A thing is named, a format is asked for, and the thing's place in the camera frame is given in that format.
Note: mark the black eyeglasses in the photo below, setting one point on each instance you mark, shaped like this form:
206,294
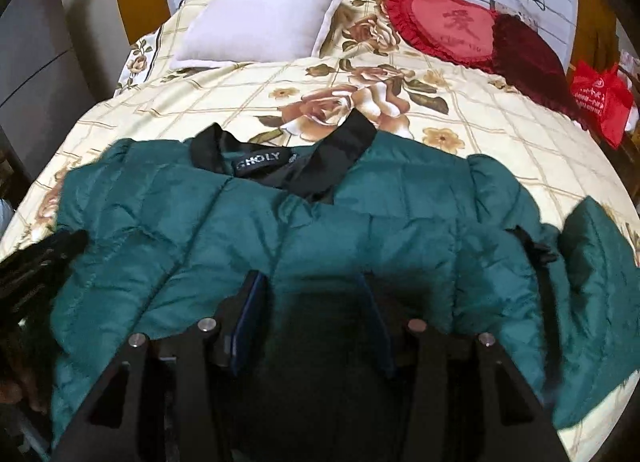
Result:
536,1

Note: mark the red heart-shaped cushion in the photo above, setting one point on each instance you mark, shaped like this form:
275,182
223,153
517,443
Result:
450,24

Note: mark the grey wardrobe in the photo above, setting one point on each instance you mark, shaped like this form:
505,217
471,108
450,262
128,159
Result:
45,51

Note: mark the red shopping bag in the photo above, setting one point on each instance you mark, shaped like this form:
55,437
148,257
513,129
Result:
600,96

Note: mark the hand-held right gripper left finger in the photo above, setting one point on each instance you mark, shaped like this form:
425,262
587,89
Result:
249,324

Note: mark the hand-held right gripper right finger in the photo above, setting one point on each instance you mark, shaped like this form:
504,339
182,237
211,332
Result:
381,337

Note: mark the bed with floral sheet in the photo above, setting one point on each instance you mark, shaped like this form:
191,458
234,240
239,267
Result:
250,101

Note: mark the dark red velvet cushion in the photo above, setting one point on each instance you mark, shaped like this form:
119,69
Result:
535,61

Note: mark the green puffer jacket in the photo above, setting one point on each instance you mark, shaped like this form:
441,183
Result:
200,222

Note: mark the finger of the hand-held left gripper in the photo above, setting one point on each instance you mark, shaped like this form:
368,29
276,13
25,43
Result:
47,257

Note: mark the white square pillow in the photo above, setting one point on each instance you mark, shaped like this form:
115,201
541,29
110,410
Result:
260,16

